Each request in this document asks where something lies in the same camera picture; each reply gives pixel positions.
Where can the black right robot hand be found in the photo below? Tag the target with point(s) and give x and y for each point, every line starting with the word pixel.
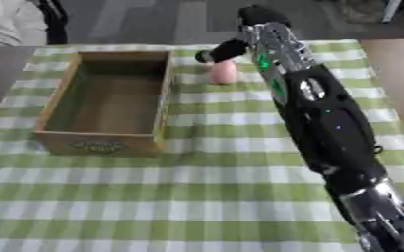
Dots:
pixel 257 19

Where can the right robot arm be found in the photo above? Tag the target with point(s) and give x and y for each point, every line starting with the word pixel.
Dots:
pixel 326 131

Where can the tan cardboard box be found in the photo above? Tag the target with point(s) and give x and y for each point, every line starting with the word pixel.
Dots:
pixel 108 101

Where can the pink egg-shaped toy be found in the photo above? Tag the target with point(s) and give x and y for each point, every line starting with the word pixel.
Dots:
pixel 223 72

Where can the white tripod leg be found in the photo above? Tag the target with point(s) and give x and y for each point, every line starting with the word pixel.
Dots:
pixel 393 10

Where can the black bag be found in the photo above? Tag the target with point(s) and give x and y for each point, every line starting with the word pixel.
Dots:
pixel 55 19

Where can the person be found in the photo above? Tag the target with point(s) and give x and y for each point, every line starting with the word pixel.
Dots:
pixel 7 23

